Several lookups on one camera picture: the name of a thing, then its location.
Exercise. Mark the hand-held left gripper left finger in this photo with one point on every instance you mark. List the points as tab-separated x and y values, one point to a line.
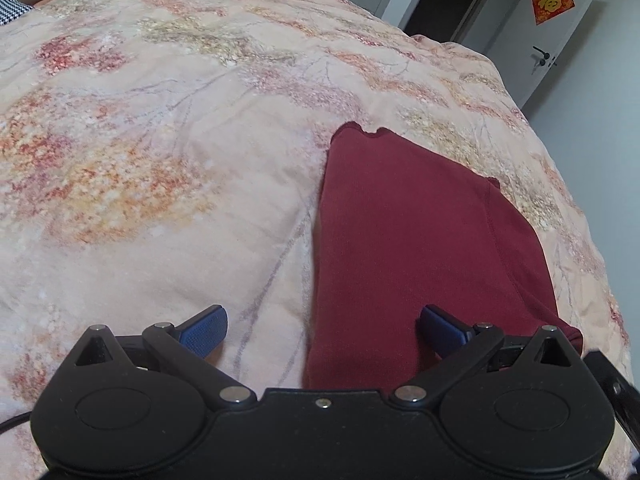
205	332

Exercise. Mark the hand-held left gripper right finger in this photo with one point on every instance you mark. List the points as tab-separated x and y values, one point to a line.
440	332

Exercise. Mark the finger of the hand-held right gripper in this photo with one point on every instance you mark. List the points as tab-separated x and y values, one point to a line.
616	390

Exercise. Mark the dark red sweater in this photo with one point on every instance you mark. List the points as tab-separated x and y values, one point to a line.
415	240

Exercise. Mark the floral beige blanket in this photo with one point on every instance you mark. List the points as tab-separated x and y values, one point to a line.
175	135

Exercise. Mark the white door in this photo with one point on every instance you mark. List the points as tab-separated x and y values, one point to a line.
550	35

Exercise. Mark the red door decoration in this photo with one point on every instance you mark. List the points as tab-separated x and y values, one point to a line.
552	0

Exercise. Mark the houndstooth pillow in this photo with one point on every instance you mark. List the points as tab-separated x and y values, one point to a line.
12	9

